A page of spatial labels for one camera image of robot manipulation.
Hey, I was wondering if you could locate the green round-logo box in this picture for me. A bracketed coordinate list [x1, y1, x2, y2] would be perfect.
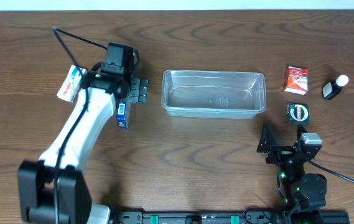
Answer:
[286, 103, 310, 125]

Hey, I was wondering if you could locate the blue Kool Fever box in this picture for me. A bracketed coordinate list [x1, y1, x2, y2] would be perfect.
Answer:
[116, 101, 132, 129]

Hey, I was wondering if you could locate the clear plastic container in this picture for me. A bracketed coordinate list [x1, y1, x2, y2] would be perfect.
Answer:
[162, 70, 266, 119]

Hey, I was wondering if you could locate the white blue Panadol box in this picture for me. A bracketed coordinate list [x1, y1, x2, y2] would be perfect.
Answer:
[57, 65, 87, 102]

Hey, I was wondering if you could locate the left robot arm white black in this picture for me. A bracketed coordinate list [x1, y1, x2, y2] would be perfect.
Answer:
[17, 63, 149, 223]

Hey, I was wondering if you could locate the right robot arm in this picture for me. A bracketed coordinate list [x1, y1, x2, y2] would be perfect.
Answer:
[257, 123, 327, 224]

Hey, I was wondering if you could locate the dark syrup bottle white cap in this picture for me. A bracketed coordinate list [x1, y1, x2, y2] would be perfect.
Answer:
[322, 75, 349, 100]

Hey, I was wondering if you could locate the red Panadol box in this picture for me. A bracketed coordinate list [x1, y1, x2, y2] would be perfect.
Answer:
[284, 66, 309, 95]

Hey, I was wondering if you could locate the black mounting rail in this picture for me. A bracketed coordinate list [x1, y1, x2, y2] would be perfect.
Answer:
[108, 209, 350, 224]

